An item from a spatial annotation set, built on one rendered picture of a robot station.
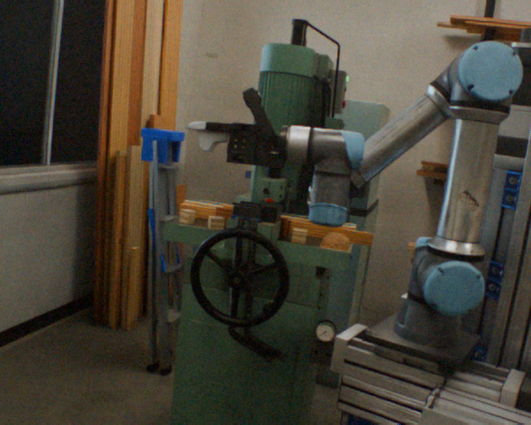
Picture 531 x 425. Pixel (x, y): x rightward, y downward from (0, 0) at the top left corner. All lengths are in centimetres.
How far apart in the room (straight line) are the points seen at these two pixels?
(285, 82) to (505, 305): 93
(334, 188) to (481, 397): 56
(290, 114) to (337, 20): 250
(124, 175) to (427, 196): 211
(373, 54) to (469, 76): 310
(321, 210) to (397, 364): 43
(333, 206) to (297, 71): 78
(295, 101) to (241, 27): 266
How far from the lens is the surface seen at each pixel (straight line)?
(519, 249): 144
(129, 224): 325
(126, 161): 322
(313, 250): 177
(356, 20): 427
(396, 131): 127
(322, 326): 176
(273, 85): 184
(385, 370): 138
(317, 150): 113
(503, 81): 114
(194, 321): 191
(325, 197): 114
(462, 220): 116
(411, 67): 418
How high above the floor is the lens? 125
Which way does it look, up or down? 9 degrees down
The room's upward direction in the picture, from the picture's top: 7 degrees clockwise
